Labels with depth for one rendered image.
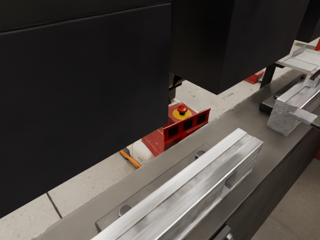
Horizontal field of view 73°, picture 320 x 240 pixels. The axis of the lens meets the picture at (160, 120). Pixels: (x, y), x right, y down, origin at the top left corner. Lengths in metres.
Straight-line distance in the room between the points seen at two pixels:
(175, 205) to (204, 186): 0.06
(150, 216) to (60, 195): 1.33
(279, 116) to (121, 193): 0.45
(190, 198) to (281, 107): 0.38
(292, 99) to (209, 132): 0.23
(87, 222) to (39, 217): 1.15
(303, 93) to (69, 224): 0.64
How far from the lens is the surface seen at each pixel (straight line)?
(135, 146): 1.43
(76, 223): 0.47
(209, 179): 0.39
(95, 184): 1.62
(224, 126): 0.65
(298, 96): 0.68
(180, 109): 0.81
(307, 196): 1.79
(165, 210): 0.35
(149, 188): 0.45
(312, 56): 0.87
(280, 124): 0.67
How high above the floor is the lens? 1.28
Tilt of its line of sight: 38 degrees down
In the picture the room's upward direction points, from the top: straight up
